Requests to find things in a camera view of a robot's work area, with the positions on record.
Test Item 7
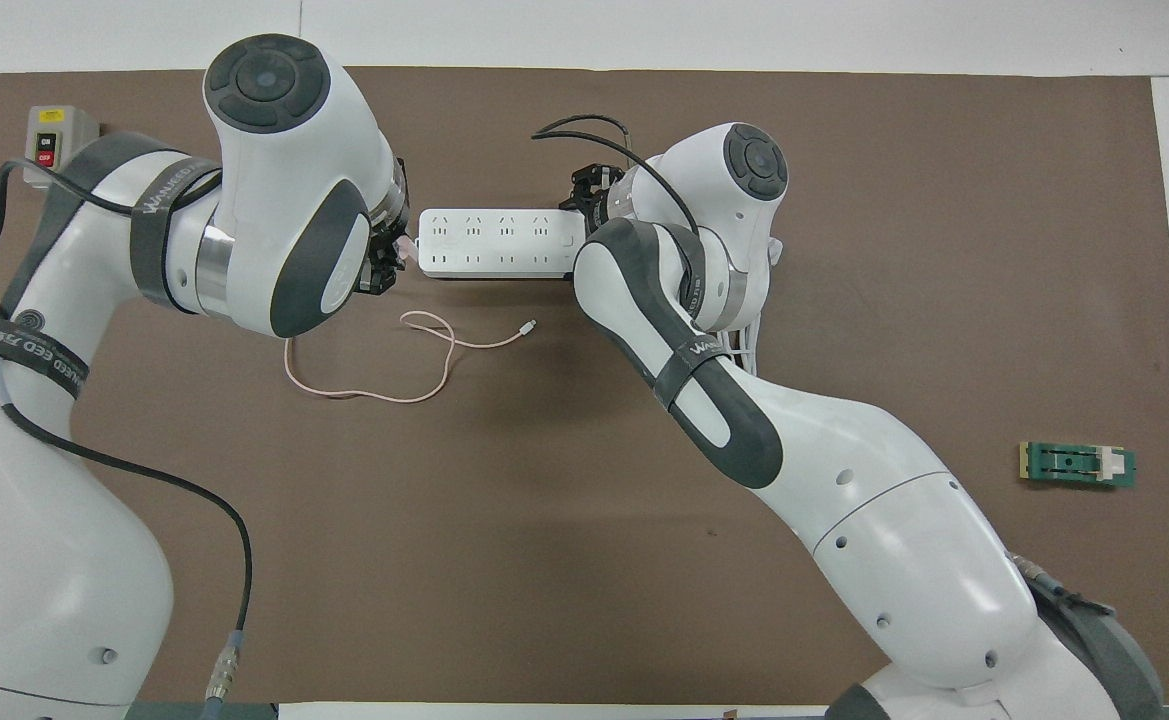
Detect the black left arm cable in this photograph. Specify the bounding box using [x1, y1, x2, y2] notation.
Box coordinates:
[0, 158, 253, 706]

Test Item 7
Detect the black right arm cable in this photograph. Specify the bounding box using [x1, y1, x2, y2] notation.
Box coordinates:
[531, 115, 703, 241]

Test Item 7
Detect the white power strip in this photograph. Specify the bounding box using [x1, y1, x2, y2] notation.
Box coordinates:
[417, 208, 590, 281]

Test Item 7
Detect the pink charging cable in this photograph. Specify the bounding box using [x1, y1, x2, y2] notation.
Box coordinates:
[284, 310, 538, 404]

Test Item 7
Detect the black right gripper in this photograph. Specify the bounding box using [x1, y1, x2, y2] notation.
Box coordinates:
[559, 163, 635, 217]

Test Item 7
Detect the brown table mat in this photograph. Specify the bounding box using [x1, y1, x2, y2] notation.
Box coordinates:
[0, 67, 1169, 706]

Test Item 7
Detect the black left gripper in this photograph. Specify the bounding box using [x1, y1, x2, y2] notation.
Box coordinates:
[352, 222, 411, 298]

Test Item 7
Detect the green knife switch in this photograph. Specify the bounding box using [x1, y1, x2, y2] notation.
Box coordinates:
[1019, 441, 1137, 491]

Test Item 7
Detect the grey on-off switch box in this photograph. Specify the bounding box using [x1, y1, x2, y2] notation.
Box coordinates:
[23, 105, 101, 191]

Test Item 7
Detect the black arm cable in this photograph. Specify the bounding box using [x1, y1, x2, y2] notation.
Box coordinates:
[531, 115, 703, 241]
[0, 158, 253, 706]

